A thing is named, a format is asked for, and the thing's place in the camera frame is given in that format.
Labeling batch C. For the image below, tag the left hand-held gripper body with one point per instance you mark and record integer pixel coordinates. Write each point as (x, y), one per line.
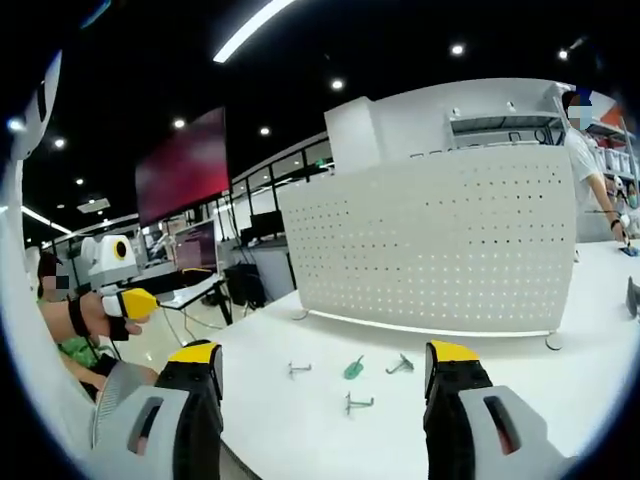
(105, 257)

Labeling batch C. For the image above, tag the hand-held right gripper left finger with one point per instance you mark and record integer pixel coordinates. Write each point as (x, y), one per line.
(150, 430)

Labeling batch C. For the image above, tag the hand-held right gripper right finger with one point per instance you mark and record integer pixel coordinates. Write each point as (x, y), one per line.
(500, 430)

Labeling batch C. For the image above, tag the metal hook assembly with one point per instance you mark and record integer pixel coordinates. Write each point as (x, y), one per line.
(400, 365)
(300, 369)
(357, 402)

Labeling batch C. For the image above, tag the green hook assembly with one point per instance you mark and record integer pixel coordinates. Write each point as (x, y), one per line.
(353, 370)

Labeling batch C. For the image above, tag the white perforated mounting plate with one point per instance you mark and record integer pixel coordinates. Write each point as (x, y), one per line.
(430, 240)

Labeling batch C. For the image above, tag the person's left hand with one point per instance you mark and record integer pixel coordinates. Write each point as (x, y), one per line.
(95, 315)

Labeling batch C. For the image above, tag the white office desk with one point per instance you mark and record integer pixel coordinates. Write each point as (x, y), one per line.
(180, 290)

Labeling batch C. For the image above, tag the person's head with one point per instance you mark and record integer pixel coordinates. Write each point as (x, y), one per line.
(47, 272)

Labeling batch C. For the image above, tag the person's green clothing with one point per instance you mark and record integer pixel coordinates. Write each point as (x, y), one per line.
(80, 352)

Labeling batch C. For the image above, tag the desktop computer monitor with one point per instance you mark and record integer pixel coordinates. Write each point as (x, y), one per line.
(197, 247)

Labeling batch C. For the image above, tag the white curved device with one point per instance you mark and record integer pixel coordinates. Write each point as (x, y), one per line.
(20, 250)

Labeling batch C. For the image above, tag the black computer tower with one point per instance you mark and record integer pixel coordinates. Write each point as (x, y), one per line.
(245, 285)

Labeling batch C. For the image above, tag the black computer monitor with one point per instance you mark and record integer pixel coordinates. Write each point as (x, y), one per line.
(266, 227)

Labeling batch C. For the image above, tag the grey object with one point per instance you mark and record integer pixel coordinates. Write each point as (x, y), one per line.
(633, 299)

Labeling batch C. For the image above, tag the white cabinet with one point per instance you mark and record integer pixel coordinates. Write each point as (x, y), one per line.
(355, 135)

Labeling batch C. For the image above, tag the white shelf rack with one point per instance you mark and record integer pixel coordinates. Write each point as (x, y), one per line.
(505, 125)

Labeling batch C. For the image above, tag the large red wall screen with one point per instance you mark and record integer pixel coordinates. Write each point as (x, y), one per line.
(185, 165)

